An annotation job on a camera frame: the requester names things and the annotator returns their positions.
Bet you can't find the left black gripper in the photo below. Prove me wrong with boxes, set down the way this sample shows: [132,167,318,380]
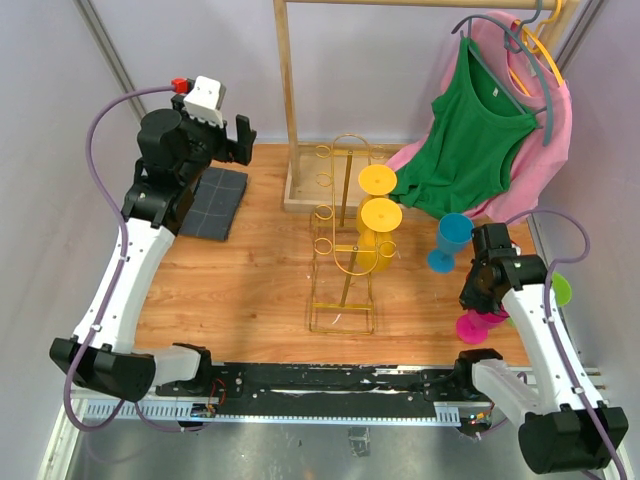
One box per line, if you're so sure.
[172,95,255,185]

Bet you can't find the pink wine glass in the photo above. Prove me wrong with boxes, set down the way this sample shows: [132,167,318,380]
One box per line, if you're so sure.
[456,310,508,345]

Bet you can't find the blue wine glass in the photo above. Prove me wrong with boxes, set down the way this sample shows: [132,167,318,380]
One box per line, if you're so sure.
[427,213,474,274]

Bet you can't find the green wine glass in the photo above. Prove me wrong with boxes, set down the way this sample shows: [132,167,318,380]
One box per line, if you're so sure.
[507,272,573,329]

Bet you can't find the yellow wine glass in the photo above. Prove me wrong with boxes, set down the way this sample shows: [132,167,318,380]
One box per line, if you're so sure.
[356,197,403,273]
[358,164,397,197]

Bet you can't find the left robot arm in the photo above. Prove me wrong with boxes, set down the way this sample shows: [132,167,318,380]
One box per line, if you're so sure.
[49,94,257,402]

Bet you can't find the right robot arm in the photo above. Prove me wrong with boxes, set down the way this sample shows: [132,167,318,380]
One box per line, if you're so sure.
[452,223,629,478]

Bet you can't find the wooden clothes rack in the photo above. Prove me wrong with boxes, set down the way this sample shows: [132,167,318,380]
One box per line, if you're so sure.
[273,0,582,214]

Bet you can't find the folded dark grey cloth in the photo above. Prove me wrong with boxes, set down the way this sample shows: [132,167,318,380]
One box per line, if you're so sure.
[179,167,248,242]

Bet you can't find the green tank top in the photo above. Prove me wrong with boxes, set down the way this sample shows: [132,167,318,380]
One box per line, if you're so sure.
[390,37,538,219]

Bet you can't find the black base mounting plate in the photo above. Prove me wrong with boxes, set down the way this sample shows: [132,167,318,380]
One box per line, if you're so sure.
[155,362,491,419]

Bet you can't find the pink t-shirt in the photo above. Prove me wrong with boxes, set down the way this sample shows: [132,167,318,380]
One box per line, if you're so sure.
[384,10,573,229]

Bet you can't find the yellow clothes hanger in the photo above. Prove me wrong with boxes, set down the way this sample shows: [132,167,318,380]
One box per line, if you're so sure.
[511,0,565,87]

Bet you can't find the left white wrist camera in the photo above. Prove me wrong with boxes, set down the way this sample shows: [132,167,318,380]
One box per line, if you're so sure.
[184,76,226,128]

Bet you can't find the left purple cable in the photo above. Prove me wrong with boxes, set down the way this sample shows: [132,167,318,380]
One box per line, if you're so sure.
[62,77,214,434]

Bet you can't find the gold wire glass rack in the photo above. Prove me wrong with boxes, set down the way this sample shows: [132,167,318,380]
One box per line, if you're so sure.
[307,133,385,335]

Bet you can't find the aluminium frame rail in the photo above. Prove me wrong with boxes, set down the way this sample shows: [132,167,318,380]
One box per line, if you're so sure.
[72,0,136,93]

